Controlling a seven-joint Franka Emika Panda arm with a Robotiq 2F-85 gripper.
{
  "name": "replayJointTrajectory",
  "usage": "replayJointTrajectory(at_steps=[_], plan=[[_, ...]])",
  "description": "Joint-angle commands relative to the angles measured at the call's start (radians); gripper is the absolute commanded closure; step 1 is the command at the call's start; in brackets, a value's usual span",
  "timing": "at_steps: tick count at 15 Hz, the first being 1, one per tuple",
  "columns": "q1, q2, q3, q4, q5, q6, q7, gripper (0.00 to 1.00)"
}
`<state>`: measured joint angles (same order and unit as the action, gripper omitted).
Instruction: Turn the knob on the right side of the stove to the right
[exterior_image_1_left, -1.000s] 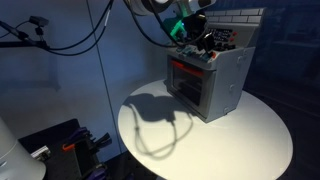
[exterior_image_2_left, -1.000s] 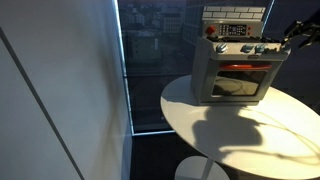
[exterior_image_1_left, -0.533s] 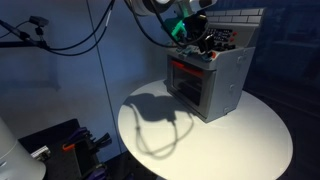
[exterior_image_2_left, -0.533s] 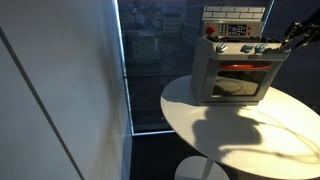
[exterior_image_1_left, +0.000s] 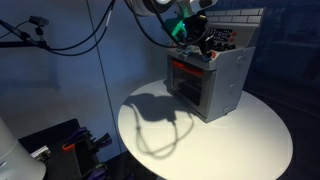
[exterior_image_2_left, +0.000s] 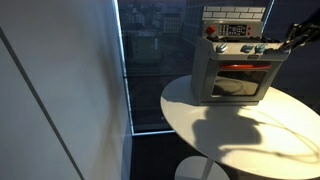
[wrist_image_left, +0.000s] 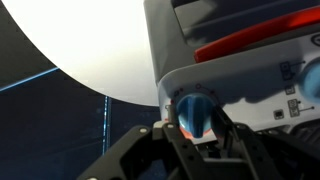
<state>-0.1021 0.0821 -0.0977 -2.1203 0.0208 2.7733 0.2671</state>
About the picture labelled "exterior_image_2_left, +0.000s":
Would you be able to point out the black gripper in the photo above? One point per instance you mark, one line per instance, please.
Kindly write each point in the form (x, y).
(308, 33)

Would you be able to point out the red timer knob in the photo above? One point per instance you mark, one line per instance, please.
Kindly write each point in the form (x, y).
(210, 30)

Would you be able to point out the grey toy stove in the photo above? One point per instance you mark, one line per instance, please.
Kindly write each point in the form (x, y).
(199, 73)

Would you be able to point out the white table pedestal base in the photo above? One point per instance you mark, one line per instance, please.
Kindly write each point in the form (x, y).
(196, 170)

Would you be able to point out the window frame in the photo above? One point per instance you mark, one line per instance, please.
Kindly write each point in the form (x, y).
(123, 66)

